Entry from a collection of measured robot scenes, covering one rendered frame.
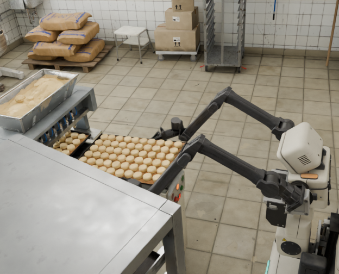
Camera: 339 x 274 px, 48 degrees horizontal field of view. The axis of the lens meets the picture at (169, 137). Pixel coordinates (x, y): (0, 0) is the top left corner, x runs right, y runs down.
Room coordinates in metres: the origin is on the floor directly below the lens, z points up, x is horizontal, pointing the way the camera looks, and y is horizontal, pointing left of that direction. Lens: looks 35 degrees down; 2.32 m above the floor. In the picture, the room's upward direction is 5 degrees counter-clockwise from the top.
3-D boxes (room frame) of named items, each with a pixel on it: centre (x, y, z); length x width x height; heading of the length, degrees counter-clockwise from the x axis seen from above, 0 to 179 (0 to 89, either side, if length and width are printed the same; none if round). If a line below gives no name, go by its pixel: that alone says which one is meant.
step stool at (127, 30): (5.58, 0.41, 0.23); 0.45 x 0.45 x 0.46; 62
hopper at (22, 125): (2.03, 0.78, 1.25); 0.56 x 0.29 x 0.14; 155
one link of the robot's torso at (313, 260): (1.30, -0.65, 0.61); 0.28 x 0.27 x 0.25; 155
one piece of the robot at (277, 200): (1.40, -0.55, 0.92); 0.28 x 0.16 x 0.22; 155
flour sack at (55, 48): (5.47, 1.52, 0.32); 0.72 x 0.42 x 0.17; 75
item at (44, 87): (2.03, 0.78, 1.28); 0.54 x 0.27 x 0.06; 155
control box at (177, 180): (1.66, -0.01, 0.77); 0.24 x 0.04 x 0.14; 155
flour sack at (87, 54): (5.59, 1.16, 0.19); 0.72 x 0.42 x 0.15; 165
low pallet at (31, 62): (5.67, 1.45, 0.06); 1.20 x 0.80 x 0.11; 73
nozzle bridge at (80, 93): (2.03, 0.78, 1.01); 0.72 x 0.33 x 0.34; 155
